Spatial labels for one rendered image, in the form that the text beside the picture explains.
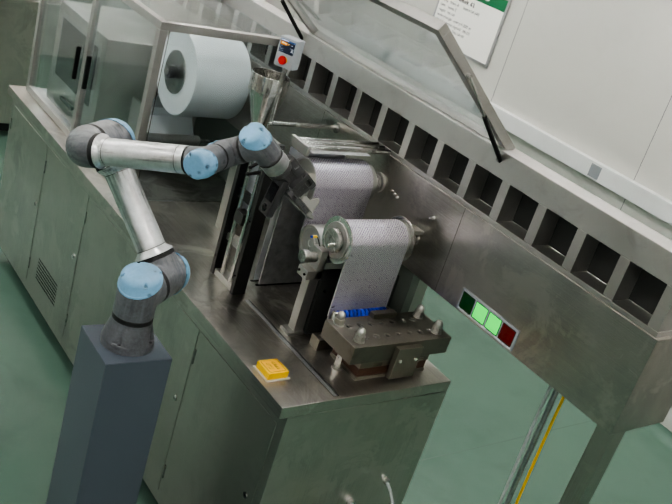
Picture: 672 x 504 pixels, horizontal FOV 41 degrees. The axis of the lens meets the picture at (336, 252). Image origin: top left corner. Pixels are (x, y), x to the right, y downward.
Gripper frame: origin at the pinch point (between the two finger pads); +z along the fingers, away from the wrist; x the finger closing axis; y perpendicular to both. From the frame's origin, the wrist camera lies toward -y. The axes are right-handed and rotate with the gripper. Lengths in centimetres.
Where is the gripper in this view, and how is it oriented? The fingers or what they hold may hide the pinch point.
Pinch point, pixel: (305, 214)
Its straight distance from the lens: 259.7
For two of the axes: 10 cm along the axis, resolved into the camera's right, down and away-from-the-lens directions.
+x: -5.5, -4.8, 6.8
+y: 7.2, -6.9, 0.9
